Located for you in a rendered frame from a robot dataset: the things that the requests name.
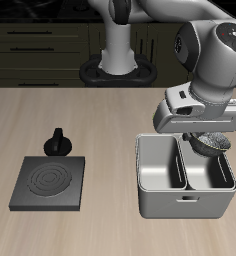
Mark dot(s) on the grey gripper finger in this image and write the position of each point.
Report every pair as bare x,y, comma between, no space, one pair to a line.
187,136

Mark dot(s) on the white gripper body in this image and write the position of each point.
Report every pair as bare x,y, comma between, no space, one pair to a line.
196,125

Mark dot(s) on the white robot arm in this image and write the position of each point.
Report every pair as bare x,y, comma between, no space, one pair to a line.
118,46

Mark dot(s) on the white two-bin basket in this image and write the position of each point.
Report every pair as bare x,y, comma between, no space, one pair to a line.
163,200

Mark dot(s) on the round black stove knob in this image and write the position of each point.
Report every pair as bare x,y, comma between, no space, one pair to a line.
57,145

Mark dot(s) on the dark grey stove plate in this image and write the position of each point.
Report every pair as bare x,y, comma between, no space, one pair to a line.
48,186

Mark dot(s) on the dark kitchen cupboards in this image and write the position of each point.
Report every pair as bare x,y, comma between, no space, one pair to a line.
40,56

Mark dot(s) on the flat black base plate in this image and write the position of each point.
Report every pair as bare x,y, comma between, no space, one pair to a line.
90,75

